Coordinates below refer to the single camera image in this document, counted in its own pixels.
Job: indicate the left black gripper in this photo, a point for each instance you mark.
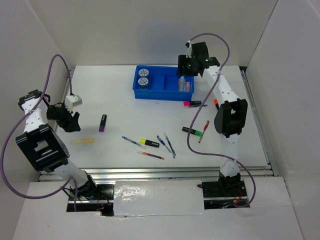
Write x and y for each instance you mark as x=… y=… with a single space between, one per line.
x=73 y=125

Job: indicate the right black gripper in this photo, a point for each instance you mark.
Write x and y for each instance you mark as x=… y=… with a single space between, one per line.
x=182 y=59

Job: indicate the pale yellow highlighter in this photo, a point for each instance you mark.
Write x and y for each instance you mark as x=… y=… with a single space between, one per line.
x=84 y=141

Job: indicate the light blue highlighter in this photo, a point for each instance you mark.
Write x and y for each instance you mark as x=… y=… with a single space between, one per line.
x=182 y=79

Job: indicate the orange cap peach highlighter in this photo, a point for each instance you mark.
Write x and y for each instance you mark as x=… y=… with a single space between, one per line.
x=179 y=84

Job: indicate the lilac highlighter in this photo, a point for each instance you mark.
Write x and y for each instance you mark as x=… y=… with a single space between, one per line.
x=187 y=86

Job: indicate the black purple highlighter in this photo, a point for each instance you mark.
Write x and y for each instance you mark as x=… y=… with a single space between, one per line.
x=102 y=124

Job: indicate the black pink highlighter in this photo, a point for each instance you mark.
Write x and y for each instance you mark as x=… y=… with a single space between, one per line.
x=192 y=103

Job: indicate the purple gel pen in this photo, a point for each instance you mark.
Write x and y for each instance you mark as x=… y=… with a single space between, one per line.
x=196 y=106

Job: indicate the blue gel pen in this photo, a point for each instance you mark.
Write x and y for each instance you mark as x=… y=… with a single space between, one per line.
x=132 y=141

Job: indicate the black orange highlighter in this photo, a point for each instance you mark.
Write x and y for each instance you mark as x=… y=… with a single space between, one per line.
x=216 y=104

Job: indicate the black yellow highlighter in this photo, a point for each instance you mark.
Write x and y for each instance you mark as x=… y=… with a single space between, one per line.
x=150 y=143

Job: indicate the black green highlighter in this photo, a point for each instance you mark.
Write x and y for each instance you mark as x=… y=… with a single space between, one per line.
x=192 y=131

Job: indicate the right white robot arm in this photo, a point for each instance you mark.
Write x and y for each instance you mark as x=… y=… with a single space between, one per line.
x=231 y=113

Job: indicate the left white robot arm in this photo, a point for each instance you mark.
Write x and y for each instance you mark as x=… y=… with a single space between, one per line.
x=44 y=149

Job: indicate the blue plastic sorting tray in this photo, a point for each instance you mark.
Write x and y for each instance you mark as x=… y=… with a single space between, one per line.
x=163 y=84

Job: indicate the red ballpoint pen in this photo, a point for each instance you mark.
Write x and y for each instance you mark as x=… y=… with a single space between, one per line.
x=204 y=130

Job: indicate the red gel pen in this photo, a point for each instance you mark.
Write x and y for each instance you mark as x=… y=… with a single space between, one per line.
x=150 y=155

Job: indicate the dark blue pen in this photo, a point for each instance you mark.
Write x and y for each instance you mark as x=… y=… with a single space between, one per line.
x=163 y=143

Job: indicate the teal gel pen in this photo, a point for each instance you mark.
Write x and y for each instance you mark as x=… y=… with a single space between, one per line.
x=170 y=145

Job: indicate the white foil panel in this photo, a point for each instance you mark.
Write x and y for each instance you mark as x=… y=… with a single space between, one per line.
x=158 y=198

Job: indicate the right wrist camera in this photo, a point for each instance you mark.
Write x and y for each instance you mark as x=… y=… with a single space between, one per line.
x=189 y=53

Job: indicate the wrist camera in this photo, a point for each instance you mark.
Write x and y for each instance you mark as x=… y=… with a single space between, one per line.
x=189 y=53
x=72 y=101

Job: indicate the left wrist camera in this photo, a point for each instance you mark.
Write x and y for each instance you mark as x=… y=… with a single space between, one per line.
x=72 y=101

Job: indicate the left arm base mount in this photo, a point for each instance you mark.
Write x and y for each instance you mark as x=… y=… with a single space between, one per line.
x=101 y=201

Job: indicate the aluminium front rail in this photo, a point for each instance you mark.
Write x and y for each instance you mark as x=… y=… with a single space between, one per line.
x=154 y=173

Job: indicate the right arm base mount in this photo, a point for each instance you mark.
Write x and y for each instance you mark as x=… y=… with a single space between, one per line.
x=225 y=193

